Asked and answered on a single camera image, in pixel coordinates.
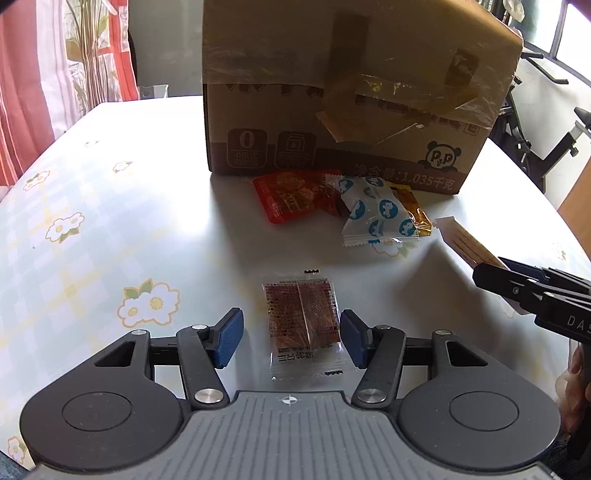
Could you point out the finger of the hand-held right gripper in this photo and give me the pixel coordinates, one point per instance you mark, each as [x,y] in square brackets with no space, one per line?
[508,282]
[526,270]

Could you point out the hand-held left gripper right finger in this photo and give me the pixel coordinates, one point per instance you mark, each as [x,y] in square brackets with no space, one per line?
[353,339]

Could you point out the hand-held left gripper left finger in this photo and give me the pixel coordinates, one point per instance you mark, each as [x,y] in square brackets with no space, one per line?
[229,337]

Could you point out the clear packet of brown snack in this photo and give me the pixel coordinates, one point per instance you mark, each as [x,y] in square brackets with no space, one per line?
[302,314]

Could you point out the cream cracker packet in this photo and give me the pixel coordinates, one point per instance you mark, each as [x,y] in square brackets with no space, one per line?
[466,242]

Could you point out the brown cardboard box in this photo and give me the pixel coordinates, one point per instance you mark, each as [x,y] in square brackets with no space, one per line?
[369,69]

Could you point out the person's right hand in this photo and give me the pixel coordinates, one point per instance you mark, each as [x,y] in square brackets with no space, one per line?
[570,401]

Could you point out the wooden board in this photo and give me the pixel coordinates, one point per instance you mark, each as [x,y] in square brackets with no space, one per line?
[577,212]

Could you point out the amber yellow packet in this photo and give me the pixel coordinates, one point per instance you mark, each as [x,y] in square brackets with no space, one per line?
[413,207]

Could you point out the white blue-dotted packet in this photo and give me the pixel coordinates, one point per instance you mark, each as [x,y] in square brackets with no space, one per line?
[358,207]
[392,217]

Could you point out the black exercise bike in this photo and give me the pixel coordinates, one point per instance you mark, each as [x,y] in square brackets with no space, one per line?
[540,138]

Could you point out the red snack packet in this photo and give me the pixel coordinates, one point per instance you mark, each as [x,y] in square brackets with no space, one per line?
[291,194]

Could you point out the dark-framed window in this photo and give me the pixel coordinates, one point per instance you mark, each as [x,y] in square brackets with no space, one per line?
[570,27]

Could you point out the red white printed curtain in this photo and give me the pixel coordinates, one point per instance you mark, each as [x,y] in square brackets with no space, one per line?
[46,69]

